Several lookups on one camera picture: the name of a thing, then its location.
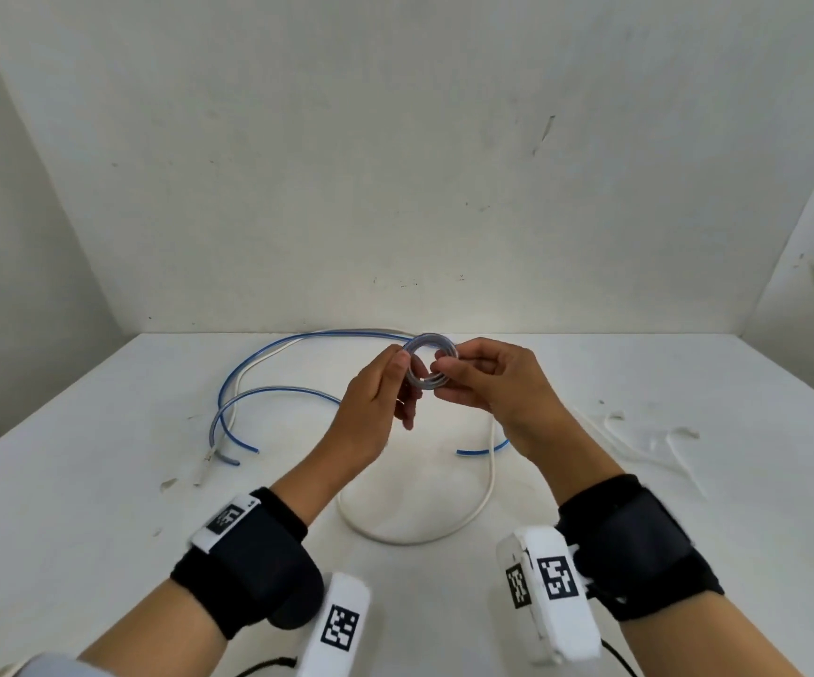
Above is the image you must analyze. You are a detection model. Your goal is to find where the person's right hand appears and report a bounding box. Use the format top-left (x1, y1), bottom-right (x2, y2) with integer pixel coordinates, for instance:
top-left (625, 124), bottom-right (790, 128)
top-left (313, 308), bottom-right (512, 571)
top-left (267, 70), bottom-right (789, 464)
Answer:
top-left (433, 338), bottom-right (586, 464)

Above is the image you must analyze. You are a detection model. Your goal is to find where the person's left hand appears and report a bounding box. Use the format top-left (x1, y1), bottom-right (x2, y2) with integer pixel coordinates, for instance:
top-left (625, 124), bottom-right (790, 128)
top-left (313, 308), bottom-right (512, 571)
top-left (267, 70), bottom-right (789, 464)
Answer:
top-left (322, 344), bottom-right (423, 474)

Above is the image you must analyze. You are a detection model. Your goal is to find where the grey translucent cable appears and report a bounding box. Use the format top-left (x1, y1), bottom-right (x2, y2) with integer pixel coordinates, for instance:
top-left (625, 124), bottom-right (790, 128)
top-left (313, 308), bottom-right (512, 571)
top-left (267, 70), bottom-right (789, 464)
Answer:
top-left (211, 332), bottom-right (462, 467)

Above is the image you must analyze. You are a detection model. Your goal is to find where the person's right forearm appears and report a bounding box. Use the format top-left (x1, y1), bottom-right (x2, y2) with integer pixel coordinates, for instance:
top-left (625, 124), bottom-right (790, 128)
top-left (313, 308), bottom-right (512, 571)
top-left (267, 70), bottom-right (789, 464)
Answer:
top-left (520, 414), bottom-right (803, 677)

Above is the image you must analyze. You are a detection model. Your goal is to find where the person's left forearm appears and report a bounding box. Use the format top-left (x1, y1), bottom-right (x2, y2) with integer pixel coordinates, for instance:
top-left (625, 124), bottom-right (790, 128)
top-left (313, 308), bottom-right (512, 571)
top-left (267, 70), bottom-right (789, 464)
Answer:
top-left (76, 431), bottom-right (381, 677)

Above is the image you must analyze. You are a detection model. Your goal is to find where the white marker tag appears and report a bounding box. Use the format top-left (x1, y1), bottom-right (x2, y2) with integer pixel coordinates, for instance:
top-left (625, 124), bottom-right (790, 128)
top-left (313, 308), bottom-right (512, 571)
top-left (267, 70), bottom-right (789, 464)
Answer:
top-left (189, 494), bottom-right (262, 556)

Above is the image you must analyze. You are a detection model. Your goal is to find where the light grey sleeve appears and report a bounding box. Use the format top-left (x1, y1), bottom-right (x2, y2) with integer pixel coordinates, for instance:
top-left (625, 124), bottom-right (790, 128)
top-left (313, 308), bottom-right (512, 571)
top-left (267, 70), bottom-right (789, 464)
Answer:
top-left (0, 651), bottom-right (120, 677)

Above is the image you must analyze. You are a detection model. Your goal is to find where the blue cable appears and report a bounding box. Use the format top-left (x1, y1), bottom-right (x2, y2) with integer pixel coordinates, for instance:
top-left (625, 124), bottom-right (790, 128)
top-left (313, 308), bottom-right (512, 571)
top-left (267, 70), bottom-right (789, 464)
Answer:
top-left (217, 330), bottom-right (512, 458)

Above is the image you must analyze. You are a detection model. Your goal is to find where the white cable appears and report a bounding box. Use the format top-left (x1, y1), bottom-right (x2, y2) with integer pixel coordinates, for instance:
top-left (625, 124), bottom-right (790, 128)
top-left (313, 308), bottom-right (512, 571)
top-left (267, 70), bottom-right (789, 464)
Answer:
top-left (195, 328), bottom-right (499, 547)

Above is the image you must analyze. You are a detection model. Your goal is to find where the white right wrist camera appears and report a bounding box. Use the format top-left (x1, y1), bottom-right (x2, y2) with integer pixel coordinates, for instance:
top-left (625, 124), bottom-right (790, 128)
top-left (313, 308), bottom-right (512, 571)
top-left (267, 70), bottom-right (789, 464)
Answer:
top-left (496, 526), bottom-right (603, 665)

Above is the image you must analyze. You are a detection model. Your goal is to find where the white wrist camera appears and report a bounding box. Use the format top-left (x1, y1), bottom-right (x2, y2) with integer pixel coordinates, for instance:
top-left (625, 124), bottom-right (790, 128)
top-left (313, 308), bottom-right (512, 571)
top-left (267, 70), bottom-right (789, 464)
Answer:
top-left (296, 572), bottom-right (373, 677)
top-left (496, 526), bottom-right (603, 665)

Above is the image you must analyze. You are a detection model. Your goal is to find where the black right wrist strap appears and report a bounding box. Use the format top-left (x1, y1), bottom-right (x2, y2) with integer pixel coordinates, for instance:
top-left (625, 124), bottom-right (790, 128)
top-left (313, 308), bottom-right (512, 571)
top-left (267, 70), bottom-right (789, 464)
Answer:
top-left (556, 474), bottom-right (726, 622)

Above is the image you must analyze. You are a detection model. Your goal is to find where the black wrist strap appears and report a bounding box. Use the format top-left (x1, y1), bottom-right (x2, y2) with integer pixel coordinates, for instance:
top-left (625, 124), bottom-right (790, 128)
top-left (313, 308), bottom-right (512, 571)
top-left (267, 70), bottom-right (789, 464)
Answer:
top-left (170, 487), bottom-right (325, 640)
top-left (556, 474), bottom-right (726, 622)

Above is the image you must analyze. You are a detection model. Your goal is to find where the black left wrist strap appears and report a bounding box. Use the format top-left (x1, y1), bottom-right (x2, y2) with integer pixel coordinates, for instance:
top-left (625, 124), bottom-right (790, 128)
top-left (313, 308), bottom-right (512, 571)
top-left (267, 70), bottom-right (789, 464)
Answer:
top-left (170, 487), bottom-right (325, 640)

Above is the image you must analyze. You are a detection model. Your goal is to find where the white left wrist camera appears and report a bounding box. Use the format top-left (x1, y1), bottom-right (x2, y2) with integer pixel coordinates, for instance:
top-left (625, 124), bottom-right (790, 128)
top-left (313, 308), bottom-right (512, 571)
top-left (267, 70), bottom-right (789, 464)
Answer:
top-left (296, 572), bottom-right (373, 677)

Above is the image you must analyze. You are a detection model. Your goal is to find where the thin black right wire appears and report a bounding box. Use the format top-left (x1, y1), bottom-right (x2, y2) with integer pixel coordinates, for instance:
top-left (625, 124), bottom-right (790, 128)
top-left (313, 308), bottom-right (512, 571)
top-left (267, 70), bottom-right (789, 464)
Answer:
top-left (599, 640), bottom-right (639, 677)

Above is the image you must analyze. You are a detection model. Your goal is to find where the thin black wire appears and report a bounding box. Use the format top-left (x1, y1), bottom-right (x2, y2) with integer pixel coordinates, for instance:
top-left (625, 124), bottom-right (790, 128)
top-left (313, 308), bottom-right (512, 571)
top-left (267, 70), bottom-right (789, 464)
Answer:
top-left (599, 640), bottom-right (639, 677)
top-left (236, 657), bottom-right (300, 677)

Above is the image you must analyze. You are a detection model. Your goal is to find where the thin black left wire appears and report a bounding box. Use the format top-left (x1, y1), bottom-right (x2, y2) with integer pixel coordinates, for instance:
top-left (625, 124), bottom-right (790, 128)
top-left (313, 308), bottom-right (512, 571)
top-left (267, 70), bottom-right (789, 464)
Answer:
top-left (236, 657), bottom-right (300, 677)

